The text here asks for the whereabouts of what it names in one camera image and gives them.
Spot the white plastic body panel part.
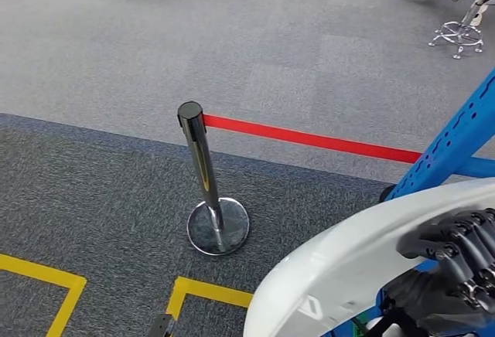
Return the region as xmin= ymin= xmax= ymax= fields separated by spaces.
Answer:
xmin=243 ymin=178 xmax=495 ymax=337

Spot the grey metal robot foot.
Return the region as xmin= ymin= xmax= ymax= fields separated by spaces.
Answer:
xmin=146 ymin=313 xmax=178 ymax=337

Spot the chrome stanchion post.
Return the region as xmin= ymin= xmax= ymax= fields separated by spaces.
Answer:
xmin=177 ymin=100 xmax=250 ymax=257

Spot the chrome swivel chair base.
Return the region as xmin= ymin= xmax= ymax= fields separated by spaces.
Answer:
xmin=428 ymin=0 xmax=495 ymax=61

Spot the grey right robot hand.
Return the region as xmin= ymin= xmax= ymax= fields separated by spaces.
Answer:
xmin=381 ymin=208 xmax=495 ymax=337

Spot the blue metal shelf rack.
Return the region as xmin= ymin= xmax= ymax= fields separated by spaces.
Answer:
xmin=324 ymin=67 xmax=495 ymax=337

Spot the red barrier belt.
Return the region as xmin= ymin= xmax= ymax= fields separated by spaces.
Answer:
xmin=201 ymin=113 xmax=423 ymax=165

